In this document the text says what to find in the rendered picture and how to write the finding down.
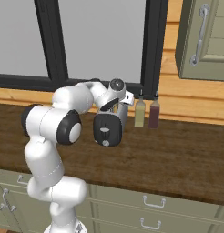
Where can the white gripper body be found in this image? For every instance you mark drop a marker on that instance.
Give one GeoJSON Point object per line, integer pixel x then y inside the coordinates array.
{"type": "Point", "coordinates": [130, 100]}

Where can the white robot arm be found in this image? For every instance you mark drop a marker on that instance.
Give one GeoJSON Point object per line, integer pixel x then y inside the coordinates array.
{"type": "Point", "coordinates": [44, 157]}

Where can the bread slice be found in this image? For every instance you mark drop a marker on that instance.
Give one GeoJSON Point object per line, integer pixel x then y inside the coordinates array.
{"type": "Point", "coordinates": [115, 108]}

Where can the black and silver toaster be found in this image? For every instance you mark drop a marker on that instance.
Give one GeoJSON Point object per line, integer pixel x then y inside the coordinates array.
{"type": "Point", "coordinates": [107, 124]}

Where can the grey toaster lever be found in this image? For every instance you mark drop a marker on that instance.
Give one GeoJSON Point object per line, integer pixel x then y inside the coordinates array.
{"type": "Point", "coordinates": [104, 129]}

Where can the yellow-green bottle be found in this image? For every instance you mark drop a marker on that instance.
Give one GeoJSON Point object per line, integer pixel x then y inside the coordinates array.
{"type": "Point", "coordinates": [140, 113]}

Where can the dark red bottle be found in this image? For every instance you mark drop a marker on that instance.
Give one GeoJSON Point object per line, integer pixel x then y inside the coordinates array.
{"type": "Point", "coordinates": [154, 115]}

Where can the wide olive green drawer front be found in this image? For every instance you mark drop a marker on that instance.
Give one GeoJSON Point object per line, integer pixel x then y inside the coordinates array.
{"type": "Point", "coordinates": [183, 203]}
{"type": "Point", "coordinates": [123, 223]}

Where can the small olive green drawer front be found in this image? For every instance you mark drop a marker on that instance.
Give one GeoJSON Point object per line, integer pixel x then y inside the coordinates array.
{"type": "Point", "coordinates": [10, 179]}

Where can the black window frame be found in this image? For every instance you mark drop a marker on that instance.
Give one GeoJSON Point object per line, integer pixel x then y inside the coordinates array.
{"type": "Point", "coordinates": [154, 45]}

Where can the olive green wall cupboard door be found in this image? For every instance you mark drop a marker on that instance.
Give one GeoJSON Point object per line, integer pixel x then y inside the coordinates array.
{"type": "Point", "coordinates": [218, 33]}

